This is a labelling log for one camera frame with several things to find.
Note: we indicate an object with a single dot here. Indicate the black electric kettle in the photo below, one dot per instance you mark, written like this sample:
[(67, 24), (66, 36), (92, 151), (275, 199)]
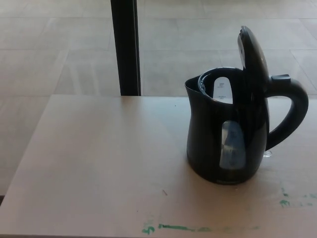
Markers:
[(205, 138)]

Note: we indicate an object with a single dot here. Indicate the black vertical post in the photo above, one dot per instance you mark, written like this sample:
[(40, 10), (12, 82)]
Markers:
[(125, 47)]

